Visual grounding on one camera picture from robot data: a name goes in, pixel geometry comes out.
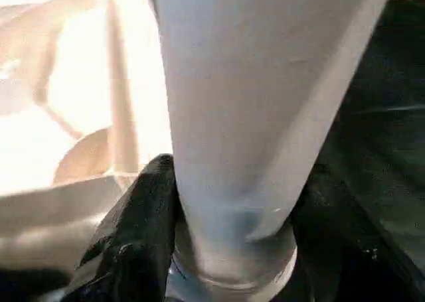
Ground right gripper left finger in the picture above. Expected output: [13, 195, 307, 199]
[63, 153, 179, 302]

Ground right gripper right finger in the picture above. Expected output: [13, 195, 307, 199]
[291, 166, 425, 302]

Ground white plastic table top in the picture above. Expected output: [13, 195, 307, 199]
[0, 0, 175, 296]

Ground white plastic table leg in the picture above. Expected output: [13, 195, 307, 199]
[147, 0, 399, 302]

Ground black mat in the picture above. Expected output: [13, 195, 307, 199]
[0, 0, 425, 302]

